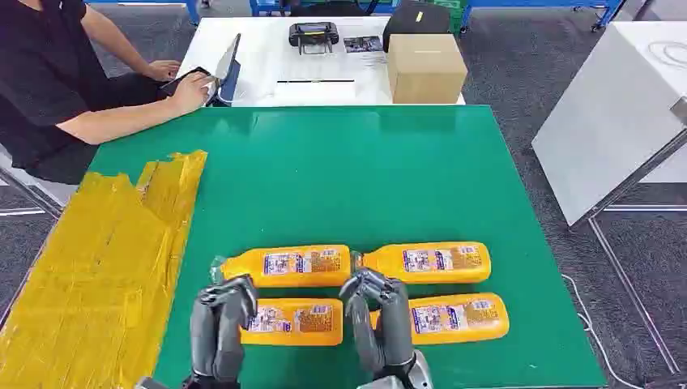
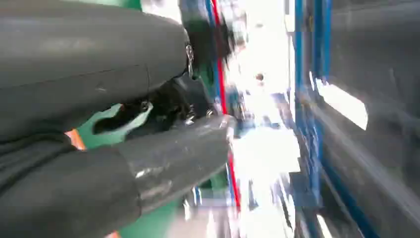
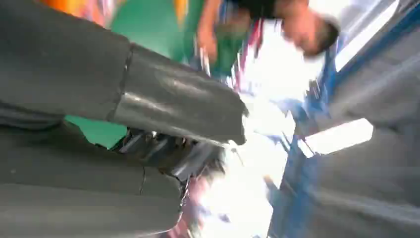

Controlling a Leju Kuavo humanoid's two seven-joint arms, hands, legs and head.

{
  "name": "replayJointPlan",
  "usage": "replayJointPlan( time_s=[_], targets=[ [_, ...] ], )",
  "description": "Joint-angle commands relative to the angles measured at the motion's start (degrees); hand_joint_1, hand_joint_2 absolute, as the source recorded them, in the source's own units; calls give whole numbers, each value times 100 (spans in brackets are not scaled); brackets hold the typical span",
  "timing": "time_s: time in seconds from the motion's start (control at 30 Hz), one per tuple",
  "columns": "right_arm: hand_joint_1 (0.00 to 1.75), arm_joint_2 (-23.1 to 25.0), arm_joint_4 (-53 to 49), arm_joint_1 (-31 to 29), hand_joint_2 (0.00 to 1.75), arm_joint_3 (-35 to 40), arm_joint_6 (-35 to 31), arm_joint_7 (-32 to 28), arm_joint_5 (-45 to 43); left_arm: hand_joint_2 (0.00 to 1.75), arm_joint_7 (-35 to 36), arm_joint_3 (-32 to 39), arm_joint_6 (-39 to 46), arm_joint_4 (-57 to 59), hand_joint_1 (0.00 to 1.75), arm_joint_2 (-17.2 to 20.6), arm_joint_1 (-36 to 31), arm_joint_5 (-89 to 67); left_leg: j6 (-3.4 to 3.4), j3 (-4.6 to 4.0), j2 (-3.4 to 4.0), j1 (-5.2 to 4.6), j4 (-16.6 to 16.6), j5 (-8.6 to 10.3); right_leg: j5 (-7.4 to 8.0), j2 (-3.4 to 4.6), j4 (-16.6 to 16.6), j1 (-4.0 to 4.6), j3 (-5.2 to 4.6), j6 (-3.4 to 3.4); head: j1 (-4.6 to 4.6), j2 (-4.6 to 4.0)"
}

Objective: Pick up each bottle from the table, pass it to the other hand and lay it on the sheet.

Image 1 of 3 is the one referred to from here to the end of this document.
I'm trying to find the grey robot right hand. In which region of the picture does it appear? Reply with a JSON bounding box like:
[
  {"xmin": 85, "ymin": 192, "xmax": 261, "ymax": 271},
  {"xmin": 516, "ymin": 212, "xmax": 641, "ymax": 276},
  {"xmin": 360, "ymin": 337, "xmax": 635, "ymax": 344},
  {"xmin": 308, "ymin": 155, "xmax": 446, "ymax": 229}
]
[{"xmin": 339, "ymin": 268, "xmax": 416, "ymax": 377}]

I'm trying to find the person's left hand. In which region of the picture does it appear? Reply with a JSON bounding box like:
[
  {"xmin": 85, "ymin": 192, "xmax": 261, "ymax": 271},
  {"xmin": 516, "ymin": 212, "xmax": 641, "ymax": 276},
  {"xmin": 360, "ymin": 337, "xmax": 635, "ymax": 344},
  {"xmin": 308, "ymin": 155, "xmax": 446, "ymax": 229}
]
[{"xmin": 143, "ymin": 60, "xmax": 181, "ymax": 83}]

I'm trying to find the person's right hand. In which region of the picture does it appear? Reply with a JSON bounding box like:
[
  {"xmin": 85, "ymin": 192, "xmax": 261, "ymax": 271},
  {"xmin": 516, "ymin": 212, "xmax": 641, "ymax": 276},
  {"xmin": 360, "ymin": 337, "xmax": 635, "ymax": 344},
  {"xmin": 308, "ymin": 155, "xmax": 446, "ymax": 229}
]
[{"xmin": 167, "ymin": 71, "xmax": 217, "ymax": 115}]

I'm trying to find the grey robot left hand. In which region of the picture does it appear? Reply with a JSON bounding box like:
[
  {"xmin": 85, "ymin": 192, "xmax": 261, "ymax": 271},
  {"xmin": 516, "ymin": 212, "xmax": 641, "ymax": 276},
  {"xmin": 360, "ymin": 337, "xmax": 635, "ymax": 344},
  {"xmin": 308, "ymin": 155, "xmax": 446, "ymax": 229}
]
[{"xmin": 189, "ymin": 275, "xmax": 260, "ymax": 383}]

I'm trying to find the orange drink bottle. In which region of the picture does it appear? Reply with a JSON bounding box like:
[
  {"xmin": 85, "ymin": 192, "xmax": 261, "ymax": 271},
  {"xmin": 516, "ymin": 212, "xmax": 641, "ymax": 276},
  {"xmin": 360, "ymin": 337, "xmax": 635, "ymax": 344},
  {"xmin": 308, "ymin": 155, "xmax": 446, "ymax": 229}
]
[
  {"xmin": 351, "ymin": 242, "xmax": 492, "ymax": 285},
  {"xmin": 240, "ymin": 297, "xmax": 344, "ymax": 348},
  {"xmin": 210, "ymin": 244, "xmax": 352, "ymax": 289},
  {"xmin": 369, "ymin": 292, "xmax": 511, "ymax": 346}
]

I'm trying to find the black phone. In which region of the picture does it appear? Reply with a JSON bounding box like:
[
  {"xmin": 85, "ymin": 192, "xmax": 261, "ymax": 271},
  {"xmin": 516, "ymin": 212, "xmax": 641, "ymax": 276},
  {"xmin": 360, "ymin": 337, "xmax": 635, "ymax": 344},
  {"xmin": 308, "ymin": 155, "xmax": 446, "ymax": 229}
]
[{"xmin": 159, "ymin": 66, "xmax": 211, "ymax": 98}]

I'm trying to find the grey tablet with blue case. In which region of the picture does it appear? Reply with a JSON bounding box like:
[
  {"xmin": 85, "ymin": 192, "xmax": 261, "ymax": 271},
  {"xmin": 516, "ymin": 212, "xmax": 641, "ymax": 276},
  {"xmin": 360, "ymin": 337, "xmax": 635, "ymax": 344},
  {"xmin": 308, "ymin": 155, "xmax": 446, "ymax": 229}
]
[{"xmin": 206, "ymin": 32, "xmax": 242, "ymax": 107}]

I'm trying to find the person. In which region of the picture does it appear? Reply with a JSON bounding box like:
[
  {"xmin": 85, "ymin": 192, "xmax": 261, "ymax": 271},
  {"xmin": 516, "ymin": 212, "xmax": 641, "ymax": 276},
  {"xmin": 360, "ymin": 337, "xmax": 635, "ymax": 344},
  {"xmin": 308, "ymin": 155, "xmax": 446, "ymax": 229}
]
[{"xmin": 0, "ymin": 0, "xmax": 217, "ymax": 186}]

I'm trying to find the yellow plastic sheet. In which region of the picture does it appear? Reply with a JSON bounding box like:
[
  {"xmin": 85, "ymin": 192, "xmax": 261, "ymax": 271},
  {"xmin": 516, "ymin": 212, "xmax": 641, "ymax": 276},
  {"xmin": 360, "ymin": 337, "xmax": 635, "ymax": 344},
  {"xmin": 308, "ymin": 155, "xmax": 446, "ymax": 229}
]
[{"xmin": 0, "ymin": 150, "xmax": 209, "ymax": 389}]

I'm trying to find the black handheld controller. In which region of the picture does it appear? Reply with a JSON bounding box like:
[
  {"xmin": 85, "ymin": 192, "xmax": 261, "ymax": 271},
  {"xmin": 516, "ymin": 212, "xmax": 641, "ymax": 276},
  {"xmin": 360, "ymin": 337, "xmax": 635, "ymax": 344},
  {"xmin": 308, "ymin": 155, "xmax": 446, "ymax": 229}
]
[{"xmin": 288, "ymin": 22, "xmax": 340, "ymax": 56}]

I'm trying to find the printed photo card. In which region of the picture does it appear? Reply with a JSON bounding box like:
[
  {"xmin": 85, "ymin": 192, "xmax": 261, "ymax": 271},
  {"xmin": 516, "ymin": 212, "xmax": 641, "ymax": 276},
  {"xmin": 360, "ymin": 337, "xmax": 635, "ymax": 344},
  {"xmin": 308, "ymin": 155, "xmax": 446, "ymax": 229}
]
[{"xmin": 343, "ymin": 36, "xmax": 384, "ymax": 53}]

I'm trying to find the brown cardboard box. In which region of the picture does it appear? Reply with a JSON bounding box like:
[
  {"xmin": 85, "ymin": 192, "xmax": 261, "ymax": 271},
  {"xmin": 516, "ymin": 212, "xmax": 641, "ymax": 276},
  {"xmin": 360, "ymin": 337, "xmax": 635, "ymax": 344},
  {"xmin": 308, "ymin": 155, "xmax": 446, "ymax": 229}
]
[{"xmin": 386, "ymin": 33, "xmax": 468, "ymax": 105}]

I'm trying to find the black bag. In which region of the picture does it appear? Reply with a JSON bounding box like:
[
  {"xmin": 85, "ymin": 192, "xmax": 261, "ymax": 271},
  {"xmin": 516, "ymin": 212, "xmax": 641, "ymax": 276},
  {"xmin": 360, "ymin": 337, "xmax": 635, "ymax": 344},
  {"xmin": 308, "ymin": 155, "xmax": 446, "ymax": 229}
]
[{"xmin": 382, "ymin": 0, "xmax": 452, "ymax": 53}]

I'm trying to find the green crate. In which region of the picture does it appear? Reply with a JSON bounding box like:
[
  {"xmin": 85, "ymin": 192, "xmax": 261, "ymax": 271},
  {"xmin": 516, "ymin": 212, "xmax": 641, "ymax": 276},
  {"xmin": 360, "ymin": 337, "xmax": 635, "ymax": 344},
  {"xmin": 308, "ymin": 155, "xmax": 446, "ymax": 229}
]
[{"xmin": 433, "ymin": 0, "xmax": 469, "ymax": 34}]

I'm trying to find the large white side table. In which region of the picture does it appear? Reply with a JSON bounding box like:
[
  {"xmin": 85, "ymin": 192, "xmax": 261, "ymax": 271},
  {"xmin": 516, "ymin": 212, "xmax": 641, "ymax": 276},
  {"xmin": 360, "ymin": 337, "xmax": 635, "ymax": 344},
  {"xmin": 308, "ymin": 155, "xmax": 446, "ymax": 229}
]
[{"xmin": 531, "ymin": 21, "xmax": 687, "ymax": 377}]

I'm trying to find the metal chair frame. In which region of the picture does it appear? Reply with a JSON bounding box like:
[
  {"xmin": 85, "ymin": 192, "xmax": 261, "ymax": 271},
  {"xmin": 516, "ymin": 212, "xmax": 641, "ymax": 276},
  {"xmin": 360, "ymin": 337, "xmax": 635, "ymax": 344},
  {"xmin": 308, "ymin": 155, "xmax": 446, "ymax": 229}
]
[{"xmin": 0, "ymin": 156, "xmax": 68, "ymax": 220}]

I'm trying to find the white floor cable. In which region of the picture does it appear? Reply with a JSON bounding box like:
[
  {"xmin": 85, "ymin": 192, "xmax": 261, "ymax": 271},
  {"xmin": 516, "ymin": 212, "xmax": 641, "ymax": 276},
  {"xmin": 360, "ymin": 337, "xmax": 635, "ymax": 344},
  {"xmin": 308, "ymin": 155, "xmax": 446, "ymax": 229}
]
[{"xmin": 561, "ymin": 273, "xmax": 645, "ymax": 389}]

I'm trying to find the coiled white cable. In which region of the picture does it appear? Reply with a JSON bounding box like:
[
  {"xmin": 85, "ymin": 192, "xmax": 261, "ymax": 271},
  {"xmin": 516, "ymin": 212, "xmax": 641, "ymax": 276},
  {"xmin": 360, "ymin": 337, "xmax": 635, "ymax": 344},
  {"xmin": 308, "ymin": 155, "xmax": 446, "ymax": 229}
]
[{"xmin": 648, "ymin": 41, "xmax": 687, "ymax": 70}]

